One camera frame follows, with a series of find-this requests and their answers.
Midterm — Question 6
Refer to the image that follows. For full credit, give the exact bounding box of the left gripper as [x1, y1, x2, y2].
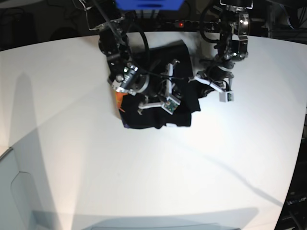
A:
[189, 66, 234, 96]

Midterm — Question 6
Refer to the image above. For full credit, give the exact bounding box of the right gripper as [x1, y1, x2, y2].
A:
[137, 59, 181, 115]

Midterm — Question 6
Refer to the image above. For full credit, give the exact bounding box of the black T-shirt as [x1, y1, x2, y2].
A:
[108, 41, 201, 129]

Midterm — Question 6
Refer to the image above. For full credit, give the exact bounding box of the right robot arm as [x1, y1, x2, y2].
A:
[79, 0, 187, 117]

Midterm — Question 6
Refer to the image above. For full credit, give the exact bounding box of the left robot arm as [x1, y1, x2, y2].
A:
[191, 0, 253, 98]

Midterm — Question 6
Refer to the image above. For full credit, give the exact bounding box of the black power strip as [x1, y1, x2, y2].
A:
[163, 20, 218, 32]

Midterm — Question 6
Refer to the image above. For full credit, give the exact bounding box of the blue plastic box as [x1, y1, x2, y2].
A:
[115, 0, 184, 11]

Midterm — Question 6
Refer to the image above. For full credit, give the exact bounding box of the black equipment case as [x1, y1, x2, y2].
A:
[279, 158, 307, 230]

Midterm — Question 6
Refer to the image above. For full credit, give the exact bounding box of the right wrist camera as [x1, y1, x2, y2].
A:
[162, 100, 179, 115]

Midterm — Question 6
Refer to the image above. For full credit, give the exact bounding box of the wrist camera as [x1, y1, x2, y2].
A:
[162, 100, 179, 115]
[219, 91, 234, 103]

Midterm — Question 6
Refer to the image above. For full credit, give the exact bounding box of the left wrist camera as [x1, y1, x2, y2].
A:
[219, 91, 234, 103]

